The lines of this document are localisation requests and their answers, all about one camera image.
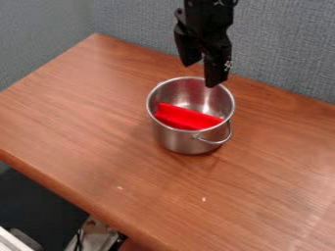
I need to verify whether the grey table leg bracket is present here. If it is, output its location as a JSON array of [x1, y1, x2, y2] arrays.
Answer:
[[63, 216, 126, 251]]

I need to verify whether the red rectangular block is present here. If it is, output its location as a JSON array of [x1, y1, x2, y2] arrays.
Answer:
[[154, 103, 224, 130]]

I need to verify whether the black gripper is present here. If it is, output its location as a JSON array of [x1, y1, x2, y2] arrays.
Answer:
[[173, 0, 237, 88]]

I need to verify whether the stainless steel pot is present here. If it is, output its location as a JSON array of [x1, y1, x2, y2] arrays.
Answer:
[[146, 76, 234, 155]]

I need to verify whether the white object at corner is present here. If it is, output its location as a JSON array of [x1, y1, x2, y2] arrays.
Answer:
[[0, 226, 33, 251]]

